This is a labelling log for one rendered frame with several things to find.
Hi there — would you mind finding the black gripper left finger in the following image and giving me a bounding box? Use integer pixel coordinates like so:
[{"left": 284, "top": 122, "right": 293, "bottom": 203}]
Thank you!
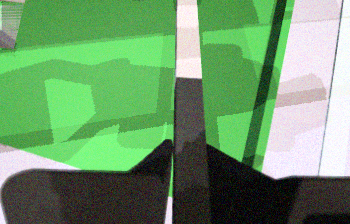
[{"left": 0, "top": 139, "right": 173, "bottom": 224}]

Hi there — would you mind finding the white flat bar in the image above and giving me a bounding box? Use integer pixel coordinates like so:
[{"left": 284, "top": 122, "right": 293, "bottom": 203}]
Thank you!
[{"left": 318, "top": 0, "right": 350, "bottom": 176}]

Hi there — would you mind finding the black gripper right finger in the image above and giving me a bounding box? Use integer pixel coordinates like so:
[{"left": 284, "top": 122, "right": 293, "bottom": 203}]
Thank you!
[{"left": 206, "top": 143, "right": 350, "bottom": 224}]

